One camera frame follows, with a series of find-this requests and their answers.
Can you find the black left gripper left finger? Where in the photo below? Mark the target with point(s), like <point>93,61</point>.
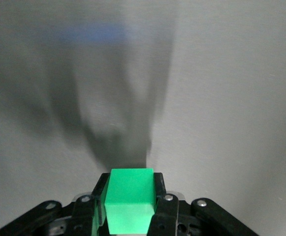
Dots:
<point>83,214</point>

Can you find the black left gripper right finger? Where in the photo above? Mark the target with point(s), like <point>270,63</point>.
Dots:
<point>167,211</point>

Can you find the green cube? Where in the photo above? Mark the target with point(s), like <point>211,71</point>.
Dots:
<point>129,201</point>

